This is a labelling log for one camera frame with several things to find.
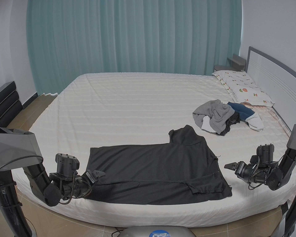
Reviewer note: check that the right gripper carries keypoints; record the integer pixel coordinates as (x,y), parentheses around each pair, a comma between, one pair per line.
(244,171)

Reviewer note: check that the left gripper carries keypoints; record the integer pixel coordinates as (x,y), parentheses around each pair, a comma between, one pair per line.
(90,177)

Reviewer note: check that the black T-shirt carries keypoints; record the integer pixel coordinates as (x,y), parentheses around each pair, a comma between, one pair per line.
(150,176)

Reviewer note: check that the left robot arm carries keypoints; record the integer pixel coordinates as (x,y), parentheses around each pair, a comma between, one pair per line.
(18,143)

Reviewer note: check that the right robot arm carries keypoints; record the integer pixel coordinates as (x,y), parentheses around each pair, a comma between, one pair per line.
(284,166)

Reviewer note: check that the pile of clothes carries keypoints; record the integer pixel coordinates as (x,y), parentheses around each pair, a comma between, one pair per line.
(215,113)

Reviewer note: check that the white printed pillow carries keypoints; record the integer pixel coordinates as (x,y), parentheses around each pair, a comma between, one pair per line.
(245,86)

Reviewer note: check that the bed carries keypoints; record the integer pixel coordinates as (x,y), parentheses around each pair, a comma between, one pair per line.
(138,99)

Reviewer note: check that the grey bedside table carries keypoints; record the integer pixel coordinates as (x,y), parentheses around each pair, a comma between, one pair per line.
(235,61)

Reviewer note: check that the black chest of drawers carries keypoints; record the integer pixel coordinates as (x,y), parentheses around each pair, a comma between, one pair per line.
(9,104)

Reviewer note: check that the blue-green curtain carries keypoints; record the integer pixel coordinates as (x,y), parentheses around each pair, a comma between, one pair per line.
(127,34)

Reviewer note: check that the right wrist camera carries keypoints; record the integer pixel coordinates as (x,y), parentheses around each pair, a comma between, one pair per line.
(254,160)

